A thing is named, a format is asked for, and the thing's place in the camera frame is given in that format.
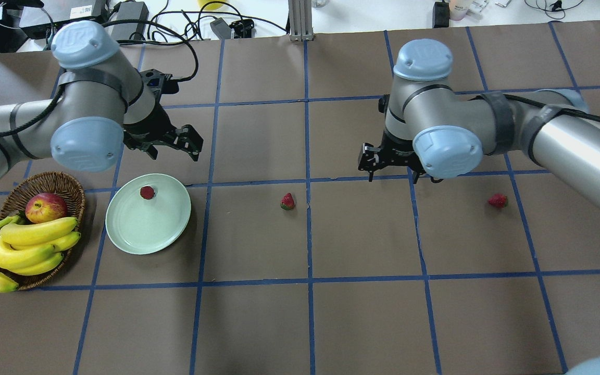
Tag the yellow banana bunch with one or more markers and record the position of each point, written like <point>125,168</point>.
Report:
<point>30,250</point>

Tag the aluminium frame post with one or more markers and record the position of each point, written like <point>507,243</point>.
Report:
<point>300,20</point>

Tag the light green plate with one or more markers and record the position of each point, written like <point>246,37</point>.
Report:
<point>140,227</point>

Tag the black power adapter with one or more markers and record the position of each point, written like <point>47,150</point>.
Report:
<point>440,15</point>

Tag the red strawberry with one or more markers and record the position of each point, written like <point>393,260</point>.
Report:
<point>498,201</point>
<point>287,202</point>

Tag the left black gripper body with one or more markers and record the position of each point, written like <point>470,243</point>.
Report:
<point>155,126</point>

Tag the strawberry with green top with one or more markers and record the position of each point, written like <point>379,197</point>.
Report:
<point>147,192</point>

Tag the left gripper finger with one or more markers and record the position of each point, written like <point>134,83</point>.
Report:
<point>185,139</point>
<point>151,151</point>

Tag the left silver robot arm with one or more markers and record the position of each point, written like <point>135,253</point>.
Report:
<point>102,104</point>

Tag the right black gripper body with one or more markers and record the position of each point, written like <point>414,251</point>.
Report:
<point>397,151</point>

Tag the paper cup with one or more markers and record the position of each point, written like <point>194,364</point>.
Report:
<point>458,9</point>

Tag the red apple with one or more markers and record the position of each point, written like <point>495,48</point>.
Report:
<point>45,207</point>

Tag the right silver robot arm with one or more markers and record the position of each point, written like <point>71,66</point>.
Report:
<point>429,130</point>

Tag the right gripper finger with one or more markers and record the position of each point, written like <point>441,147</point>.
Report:
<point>369,160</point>

